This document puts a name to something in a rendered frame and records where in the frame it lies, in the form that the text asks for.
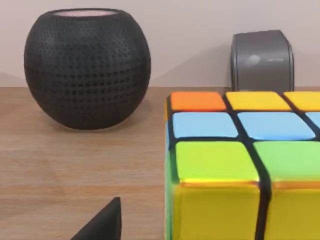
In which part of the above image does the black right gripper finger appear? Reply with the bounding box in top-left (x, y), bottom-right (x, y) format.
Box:
top-left (70, 196), bottom-right (123, 240)

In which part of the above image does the multicoloured puzzle cube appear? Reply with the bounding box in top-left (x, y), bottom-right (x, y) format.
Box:
top-left (163, 90), bottom-right (320, 240)

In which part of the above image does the black round mesh speaker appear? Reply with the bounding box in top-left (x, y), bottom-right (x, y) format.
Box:
top-left (23, 8), bottom-right (152, 131)

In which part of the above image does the grey rounded box speaker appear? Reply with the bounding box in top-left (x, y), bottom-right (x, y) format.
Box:
top-left (230, 29), bottom-right (295, 93)

